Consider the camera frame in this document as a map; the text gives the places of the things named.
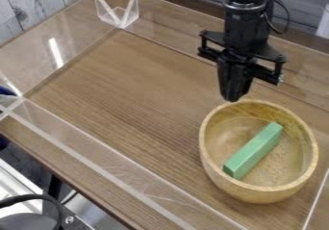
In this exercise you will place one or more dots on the brown wooden bowl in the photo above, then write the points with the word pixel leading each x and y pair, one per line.
pixel 284 170

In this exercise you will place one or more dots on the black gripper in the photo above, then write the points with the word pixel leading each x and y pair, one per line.
pixel 241 49

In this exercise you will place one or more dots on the green rectangular block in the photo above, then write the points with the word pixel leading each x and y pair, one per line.
pixel 245 159

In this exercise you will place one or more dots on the clear acrylic barrier wall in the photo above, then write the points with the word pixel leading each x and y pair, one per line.
pixel 113 93

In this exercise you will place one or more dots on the blue object at edge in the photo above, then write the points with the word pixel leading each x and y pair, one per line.
pixel 6 91

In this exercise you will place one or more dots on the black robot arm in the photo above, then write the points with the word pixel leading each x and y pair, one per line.
pixel 240 49

